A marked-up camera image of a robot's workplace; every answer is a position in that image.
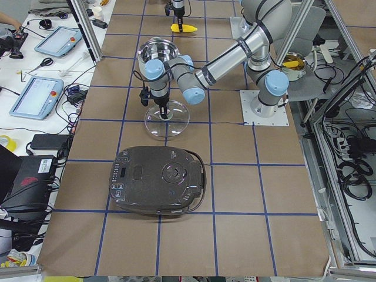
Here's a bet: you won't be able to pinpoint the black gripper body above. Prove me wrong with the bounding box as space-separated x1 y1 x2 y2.
164 2 185 18
139 86 169 110

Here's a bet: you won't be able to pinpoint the yellow plastic corn cob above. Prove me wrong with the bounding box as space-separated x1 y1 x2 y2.
170 23 197 33

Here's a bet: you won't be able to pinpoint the glass pot lid with knob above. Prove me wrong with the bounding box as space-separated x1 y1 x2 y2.
145 100 190 138

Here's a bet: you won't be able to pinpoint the pale green cooking pot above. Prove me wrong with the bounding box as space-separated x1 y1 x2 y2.
137 36 180 75

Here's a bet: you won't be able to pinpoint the pot with yellow food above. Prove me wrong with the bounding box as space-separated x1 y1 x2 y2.
281 52 306 82

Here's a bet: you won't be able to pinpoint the dark rice cooker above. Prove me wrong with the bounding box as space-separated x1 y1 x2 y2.
109 146 206 216

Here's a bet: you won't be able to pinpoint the blue teach pendant far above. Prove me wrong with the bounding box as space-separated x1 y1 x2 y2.
34 26 82 57

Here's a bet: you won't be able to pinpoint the blue teach pendant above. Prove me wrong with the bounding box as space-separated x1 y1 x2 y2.
9 76 64 120
34 26 82 57

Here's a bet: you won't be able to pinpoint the black scissors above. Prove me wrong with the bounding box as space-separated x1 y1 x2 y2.
31 57 54 72

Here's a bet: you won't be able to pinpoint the blue teach pendant near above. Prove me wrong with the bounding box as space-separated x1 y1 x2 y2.
9 76 64 120

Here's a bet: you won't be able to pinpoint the black power adapter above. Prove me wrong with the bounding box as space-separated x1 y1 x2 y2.
26 134 69 155

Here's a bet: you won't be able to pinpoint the yellow tape roll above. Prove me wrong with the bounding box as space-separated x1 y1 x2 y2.
0 135 17 152

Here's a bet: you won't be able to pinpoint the black laptop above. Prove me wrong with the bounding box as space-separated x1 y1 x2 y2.
1 146 57 216

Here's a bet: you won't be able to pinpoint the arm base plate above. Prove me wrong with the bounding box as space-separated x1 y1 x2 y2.
240 90 289 126
230 16 253 39

